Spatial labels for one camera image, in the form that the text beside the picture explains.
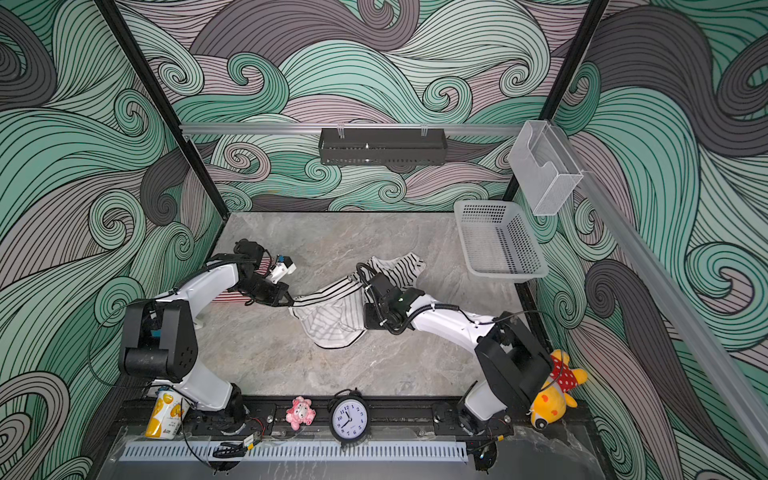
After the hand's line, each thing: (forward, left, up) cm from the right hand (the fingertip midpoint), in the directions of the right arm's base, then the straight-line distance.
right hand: (368, 321), depth 85 cm
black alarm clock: (-24, +4, -2) cm, 24 cm away
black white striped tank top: (+3, +11, -3) cm, 12 cm away
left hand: (+6, +24, +1) cm, 25 cm away
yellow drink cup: (-24, +47, +1) cm, 53 cm away
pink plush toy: (-23, +16, -1) cm, 28 cm away
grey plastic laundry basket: (+35, -48, -6) cm, 60 cm away
